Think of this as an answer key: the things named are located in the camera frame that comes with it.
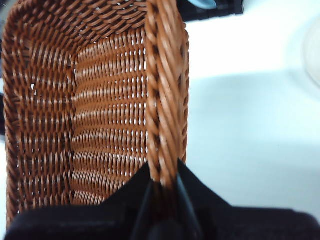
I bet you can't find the brown wicker basket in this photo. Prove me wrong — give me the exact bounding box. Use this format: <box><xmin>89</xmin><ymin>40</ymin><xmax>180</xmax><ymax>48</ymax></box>
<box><xmin>1</xmin><ymin>0</ymin><xmax>190</xmax><ymax>227</ymax></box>

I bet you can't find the black dish rack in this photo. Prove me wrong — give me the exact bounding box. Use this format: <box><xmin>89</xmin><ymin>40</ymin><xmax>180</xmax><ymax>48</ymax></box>
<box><xmin>179</xmin><ymin>0</ymin><xmax>245</xmax><ymax>24</ymax></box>

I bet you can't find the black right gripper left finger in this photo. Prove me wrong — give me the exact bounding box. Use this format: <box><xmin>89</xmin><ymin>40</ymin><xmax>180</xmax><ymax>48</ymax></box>
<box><xmin>4</xmin><ymin>162</ymin><xmax>155</xmax><ymax>240</ymax></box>

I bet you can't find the light blue plate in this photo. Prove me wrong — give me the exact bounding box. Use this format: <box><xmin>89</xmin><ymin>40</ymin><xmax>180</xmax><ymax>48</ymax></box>
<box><xmin>186</xmin><ymin>0</ymin><xmax>219</xmax><ymax>10</ymax></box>

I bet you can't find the cream white plate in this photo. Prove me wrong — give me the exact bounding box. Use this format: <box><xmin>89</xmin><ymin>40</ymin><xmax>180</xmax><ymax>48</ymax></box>
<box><xmin>301</xmin><ymin>22</ymin><xmax>320</xmax><ymax>89</ymax></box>

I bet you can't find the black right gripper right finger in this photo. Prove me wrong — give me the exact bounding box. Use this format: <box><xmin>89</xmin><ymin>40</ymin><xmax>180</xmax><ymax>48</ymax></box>
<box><xmin>176</xmin><ymin>157</ymin><xmax>320</xmax><ymax>240</ymax></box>

